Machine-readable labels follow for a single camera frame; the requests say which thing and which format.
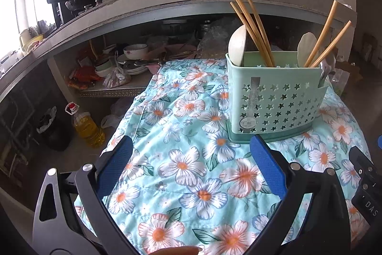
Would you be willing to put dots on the white plastic bag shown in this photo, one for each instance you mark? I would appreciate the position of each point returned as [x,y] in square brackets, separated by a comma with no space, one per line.
[115,120]

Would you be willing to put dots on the white plastic rice spoon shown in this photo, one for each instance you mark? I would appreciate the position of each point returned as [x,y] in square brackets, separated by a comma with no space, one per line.
[306,47]

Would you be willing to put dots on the green star-holed utensil holder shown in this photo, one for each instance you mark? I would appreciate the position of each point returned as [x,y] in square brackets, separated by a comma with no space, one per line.
[298,74]

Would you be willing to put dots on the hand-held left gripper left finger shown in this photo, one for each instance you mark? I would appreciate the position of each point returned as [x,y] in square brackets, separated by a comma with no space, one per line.
[119,165]

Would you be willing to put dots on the person's left hand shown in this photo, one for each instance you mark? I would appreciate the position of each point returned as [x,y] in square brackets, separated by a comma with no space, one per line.
[176,251]

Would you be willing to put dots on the stack of white plates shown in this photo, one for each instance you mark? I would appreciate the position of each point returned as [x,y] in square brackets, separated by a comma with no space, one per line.
[134,68]

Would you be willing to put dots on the wooden chopstick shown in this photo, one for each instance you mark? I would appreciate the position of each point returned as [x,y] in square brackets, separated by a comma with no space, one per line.
[334,40]
[323,26]
[249,25]
[244,31]

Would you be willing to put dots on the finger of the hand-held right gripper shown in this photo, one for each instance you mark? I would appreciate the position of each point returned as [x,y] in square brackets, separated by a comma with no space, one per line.
[380,141]
[361,162]

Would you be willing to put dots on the grey concrete counter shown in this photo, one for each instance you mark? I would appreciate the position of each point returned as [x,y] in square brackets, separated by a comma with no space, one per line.
[149,1]

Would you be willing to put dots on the red plastic bag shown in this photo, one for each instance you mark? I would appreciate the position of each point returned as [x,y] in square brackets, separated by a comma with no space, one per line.
[82,78]

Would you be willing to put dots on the black bucket with bag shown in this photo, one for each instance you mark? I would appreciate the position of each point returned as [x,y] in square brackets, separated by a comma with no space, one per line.
[55,135]

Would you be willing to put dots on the yellow cooking oil bottle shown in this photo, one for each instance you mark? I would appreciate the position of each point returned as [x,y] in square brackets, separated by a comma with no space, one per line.
[88,129]

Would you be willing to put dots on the beige round spoon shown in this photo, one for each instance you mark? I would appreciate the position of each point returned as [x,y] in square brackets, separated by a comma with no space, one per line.
[237,46]

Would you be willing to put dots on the metal spoon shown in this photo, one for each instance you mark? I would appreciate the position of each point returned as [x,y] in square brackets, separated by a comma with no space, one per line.
[327,65]

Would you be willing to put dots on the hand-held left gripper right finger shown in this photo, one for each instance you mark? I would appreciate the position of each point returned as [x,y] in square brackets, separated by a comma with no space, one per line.
[268,165]

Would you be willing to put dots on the pale yellow container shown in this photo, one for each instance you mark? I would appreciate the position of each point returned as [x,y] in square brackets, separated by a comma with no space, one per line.
[31,40]

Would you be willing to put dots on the crumpled clear plastic bag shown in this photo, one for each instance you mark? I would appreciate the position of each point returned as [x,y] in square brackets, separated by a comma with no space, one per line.
[213,40]

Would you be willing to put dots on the clear plastic bag with contents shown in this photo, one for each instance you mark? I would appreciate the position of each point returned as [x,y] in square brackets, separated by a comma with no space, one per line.
[116,78]

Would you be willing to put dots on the floral blue blanket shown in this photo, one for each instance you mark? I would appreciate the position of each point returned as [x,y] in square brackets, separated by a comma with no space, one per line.
[185,165]

